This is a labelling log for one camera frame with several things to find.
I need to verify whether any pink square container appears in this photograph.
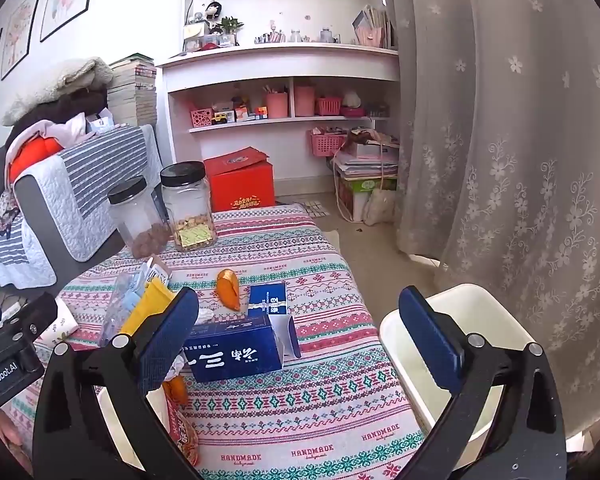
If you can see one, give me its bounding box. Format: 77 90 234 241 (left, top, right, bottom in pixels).
293 85 316 117

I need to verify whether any small blue cardboard box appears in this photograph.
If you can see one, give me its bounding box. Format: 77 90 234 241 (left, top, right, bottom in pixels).
248 282 287 319

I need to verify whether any pink cloth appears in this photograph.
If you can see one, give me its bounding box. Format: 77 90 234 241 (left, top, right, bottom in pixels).
7 115 89 162

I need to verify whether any yellow packet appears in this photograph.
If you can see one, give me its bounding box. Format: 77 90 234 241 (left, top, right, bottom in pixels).
120 280 177 337

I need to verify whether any orange cloth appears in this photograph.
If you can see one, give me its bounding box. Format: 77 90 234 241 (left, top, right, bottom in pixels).
8 137 64 184

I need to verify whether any patterned tablecloth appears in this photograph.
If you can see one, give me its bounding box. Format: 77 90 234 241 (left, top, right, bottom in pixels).
2 203 432 480

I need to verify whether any pink pen cup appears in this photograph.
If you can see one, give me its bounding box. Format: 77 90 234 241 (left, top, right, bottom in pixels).
264 91 290 120

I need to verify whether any dark-haired figurine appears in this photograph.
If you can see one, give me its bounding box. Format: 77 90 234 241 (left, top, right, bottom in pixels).
203 2 225 36

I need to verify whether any clear jar with brown nuts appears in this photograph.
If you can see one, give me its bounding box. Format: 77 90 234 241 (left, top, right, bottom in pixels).
107 175 172 259

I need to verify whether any beige cloth bag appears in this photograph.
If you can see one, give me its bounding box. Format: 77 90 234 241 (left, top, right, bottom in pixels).
362 187 399 226

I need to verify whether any small green plant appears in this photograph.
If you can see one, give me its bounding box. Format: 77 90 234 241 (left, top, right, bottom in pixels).
219 16 245 46

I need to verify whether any grey sofa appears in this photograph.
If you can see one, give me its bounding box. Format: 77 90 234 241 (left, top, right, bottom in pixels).
0 125 162 292

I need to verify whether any stack of books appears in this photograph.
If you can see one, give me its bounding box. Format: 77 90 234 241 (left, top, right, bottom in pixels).
107 52 159 129

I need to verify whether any striped quilted sofa cover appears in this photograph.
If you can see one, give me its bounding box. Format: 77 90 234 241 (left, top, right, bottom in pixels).
12 124 162 264

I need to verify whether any white shelf unit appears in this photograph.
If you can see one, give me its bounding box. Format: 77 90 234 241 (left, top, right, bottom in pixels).
155 0 402 197

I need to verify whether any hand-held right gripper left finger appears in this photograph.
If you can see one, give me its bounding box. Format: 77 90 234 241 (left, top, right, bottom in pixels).
32 287 201 480

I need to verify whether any white plastic bin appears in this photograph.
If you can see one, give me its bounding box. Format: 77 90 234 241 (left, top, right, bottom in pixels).
379 283 537 457

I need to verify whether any red cardboard box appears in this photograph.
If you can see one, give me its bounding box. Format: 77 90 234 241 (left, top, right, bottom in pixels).
203 147 276 213

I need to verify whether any clear jar with peanuts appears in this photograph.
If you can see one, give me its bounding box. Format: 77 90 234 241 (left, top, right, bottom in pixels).
159 161 217 253

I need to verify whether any orange snack wrapper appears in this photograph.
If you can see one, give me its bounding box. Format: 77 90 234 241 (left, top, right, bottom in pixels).
215 269 242 311

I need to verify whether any large blue cardboard box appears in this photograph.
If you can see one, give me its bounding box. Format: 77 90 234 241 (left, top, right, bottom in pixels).
184 314 302 384

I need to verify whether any clear plastic wrapper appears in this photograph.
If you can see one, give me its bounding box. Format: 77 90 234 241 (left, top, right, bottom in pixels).
101 269 148 347

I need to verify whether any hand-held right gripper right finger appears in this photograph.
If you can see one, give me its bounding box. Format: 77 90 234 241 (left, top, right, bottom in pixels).
399 285 566 480

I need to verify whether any green and white box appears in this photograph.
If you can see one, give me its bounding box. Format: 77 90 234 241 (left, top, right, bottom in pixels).
337 177 399 222

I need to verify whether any stack of papers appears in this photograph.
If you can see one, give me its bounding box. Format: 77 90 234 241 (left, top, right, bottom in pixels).
332 130 401 181

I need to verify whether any hanging pink basket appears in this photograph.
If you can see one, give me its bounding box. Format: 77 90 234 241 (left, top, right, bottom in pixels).
307 130 346 157

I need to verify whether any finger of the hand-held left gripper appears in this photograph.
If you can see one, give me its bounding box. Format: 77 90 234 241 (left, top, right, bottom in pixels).
0 292 59 358

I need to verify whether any beige fluffy blanket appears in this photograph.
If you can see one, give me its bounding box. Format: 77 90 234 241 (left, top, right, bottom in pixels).
2 57 115 127

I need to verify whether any floral cloth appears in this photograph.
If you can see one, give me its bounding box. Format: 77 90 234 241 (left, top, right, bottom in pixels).
0 192 22 257

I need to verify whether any floral lace curtain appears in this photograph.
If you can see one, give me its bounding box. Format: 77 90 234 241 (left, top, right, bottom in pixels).
379 0 600 442

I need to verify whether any red snack packet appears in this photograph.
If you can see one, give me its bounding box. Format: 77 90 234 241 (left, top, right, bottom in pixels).
164 389 202 467

